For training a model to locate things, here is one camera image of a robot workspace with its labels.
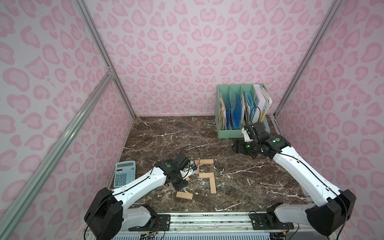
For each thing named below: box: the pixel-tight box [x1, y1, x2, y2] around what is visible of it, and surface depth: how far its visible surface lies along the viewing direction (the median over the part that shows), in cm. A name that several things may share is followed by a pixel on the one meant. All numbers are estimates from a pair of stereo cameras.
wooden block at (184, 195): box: [176, 191, 193, 200], surface depth 84 cm
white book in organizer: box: [252, 84, 273, 123], surface depth 97 cm
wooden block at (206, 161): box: [199, 159, 214, 165], surface depth 97 cm
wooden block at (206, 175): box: [199, 172, 215, 178], surface depth 90 cm
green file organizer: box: [215, 84, 271, 139], surface depth 103 cm
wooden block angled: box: [209, 177, 217, 194], surface depth 86 cm
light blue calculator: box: [113, 160, 136, 188], surface depth 92 cm
